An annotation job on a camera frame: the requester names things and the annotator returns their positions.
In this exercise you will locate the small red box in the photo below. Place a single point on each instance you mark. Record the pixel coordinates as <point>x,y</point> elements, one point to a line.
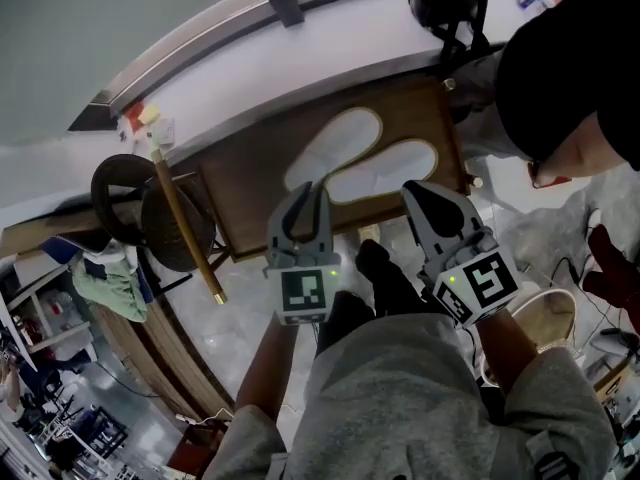
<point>134,115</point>

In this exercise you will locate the dark window post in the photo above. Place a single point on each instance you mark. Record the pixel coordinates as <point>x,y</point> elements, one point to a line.
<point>282,0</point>

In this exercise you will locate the white shelf unit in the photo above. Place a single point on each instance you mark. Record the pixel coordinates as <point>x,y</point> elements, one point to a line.
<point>55,334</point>

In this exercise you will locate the yellow sponge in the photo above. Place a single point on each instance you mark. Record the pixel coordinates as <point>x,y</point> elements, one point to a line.
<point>151,114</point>

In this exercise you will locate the red book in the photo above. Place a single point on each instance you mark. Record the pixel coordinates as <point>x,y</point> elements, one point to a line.
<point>550,180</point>

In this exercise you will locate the person's grey sweater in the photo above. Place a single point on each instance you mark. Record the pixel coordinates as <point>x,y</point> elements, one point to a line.
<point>410,408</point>

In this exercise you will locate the person's left leg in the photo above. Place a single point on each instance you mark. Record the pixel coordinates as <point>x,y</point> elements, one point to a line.
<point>347,318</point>

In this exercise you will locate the white slipper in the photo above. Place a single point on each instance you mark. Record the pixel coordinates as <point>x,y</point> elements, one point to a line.
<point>390,168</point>
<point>335,143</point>

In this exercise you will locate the person's right leg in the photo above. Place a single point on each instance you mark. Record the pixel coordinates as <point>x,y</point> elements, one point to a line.
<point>390,278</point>

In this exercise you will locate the white round pouf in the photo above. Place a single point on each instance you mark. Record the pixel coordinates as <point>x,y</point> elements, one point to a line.
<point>500,188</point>

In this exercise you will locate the tan cardboard sheet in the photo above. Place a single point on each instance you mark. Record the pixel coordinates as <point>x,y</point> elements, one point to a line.
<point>45,230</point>

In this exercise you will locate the person's right forearm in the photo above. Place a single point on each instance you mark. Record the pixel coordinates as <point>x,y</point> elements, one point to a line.
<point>507,358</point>

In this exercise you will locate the curved wooden slat bench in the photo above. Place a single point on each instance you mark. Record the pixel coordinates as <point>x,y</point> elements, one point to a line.
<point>165,363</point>

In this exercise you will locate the blue cushion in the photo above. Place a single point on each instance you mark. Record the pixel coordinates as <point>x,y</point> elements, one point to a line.
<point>70,250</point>

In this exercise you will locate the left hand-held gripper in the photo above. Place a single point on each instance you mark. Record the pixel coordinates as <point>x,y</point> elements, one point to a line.
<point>305,293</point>

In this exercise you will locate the green cloth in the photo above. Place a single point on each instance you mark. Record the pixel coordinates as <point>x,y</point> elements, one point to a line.
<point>112,288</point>

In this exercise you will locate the light wooden stool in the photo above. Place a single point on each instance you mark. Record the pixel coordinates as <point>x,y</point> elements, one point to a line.
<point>615,375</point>

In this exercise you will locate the white round basket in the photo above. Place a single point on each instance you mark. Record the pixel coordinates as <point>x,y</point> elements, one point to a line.
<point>545,318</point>

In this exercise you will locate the person's left forearm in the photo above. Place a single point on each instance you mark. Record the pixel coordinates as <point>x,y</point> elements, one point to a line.
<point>267,368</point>

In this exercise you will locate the black metal frame rack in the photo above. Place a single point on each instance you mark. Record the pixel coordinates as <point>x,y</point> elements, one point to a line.
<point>100,433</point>

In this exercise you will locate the dark round chair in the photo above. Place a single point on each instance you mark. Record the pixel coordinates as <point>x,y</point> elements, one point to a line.
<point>160,248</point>

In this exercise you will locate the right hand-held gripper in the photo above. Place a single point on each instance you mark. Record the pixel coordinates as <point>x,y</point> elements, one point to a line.
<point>487,280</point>

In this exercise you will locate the wooden shoe rack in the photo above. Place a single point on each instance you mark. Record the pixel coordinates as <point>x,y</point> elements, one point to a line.
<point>250,183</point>

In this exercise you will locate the long wooden pole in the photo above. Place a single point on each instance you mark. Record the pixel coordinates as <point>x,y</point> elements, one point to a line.
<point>187,223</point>

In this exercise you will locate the brown wooden cabinet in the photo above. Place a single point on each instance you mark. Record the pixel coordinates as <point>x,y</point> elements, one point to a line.
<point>195,450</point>

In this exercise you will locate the person's right shoe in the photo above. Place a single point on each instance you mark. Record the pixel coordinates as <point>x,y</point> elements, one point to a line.
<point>371,232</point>

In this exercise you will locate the person's leg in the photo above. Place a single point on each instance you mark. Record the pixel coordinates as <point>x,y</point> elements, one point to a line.
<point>347,318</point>
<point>390,278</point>

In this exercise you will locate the white wall socket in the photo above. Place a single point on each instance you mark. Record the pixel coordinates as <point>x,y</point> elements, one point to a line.
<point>164,131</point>

